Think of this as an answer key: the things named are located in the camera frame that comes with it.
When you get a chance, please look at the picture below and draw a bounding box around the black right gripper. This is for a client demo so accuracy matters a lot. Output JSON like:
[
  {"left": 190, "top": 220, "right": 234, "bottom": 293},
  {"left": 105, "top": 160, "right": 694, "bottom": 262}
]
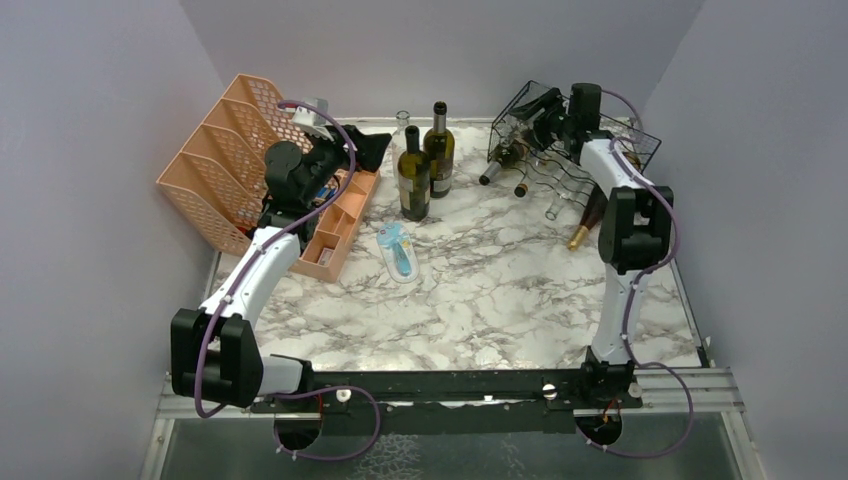
[{"left": 508, "top": 88, "right": 575, "bottom": 152}]

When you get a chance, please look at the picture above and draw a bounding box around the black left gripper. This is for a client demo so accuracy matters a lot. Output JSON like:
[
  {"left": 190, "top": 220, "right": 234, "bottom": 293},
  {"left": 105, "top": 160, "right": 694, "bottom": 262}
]
[{"left": 299, "top": 123, "right": 390, "bottom": 204}]

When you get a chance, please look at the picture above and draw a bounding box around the clear glass bottle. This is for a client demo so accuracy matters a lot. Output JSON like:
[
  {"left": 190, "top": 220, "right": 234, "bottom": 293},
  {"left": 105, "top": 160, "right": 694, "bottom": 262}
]
[{"left": 389, "top": 110, "right": 411, "bottom": 181}]

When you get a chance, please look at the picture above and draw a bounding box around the green bottle black cap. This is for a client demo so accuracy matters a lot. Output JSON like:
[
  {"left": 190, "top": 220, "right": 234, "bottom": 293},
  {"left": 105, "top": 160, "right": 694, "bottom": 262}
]
[{"left": 397, "top": 125, "right": 430, "bottom": 222}]

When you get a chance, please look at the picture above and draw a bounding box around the green bottle brown label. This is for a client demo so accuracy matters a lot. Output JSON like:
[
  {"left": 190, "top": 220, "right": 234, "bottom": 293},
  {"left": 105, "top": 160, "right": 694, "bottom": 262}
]
[{"left": 423, "top": 101, "right": 455, "bottom": 198}]

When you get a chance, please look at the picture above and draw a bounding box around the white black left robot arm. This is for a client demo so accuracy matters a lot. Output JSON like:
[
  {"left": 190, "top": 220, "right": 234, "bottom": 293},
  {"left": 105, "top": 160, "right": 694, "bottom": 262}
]
[{"left": 170, "top": 125, "right": 391, "bottom": 418}]

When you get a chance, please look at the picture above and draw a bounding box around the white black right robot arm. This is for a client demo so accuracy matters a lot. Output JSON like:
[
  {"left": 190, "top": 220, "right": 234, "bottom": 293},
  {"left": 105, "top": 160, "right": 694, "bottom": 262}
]
[{"left": 505, "top": 83, "right": 677, "bottom": 408}]

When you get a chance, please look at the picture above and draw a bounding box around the green bottle silver cap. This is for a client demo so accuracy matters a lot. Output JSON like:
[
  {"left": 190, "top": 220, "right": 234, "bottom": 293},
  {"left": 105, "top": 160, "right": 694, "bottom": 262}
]
[{"left": 478, "top": 139, "right": 530, "bottom": 186}]

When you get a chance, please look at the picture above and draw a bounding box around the dark bottle brown cap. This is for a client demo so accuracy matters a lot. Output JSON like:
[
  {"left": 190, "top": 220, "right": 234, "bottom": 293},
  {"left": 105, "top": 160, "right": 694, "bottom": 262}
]
[{"left": 513, "top": 175, "right": 537, "bottom": 198}]

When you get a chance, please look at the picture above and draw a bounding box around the amber bottle gold cap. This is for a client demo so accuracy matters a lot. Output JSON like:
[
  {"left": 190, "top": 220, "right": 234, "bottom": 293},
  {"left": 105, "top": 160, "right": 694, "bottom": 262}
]
[{"left": 567, "top": 186, "right": 608, "bottom": 251}]

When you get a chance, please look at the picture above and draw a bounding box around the peach plastic desk organizer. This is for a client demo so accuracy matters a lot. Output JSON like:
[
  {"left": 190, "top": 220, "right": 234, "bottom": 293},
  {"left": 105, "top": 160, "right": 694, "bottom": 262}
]
[{"left": 157, "top": 74, "right": 381, "bottom": 283}]

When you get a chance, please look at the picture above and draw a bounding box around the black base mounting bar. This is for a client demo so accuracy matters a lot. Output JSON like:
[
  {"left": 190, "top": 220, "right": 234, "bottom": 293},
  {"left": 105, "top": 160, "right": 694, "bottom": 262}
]
[{"left": 249, "top": 369, "right": 643, "bottom": 436}]

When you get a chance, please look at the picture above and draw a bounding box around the black wire wine rack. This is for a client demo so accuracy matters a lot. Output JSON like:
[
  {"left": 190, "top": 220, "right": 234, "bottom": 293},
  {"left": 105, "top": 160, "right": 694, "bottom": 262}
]
[{"left": 479, "top": 80, "right": 661, "bottom": 208}]

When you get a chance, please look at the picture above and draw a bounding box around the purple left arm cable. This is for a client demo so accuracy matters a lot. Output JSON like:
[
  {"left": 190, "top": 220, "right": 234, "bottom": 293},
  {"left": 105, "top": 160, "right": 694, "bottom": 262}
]
[{"left": 193, "top": 99, "right": 382, "bottom": 464}]

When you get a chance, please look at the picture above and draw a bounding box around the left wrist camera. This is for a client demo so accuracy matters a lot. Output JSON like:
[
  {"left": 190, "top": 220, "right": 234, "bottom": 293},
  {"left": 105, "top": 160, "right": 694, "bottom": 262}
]
[{"left": 291, "top": 97, "right": 332, "bottom": 140}]

